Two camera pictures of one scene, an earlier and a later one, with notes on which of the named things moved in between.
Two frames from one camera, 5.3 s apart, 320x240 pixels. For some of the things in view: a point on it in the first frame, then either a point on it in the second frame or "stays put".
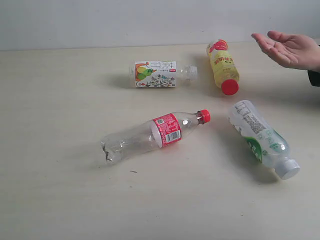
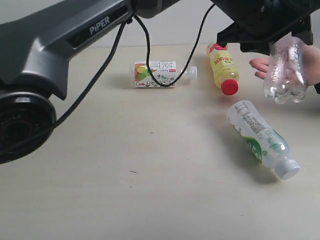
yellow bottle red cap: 225,70 stays put
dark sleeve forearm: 314,77 to 317,87
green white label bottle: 267,146 stays put
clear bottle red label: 157,133 to 286,78
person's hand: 294,51 to 262,65
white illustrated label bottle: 160,74 stays put
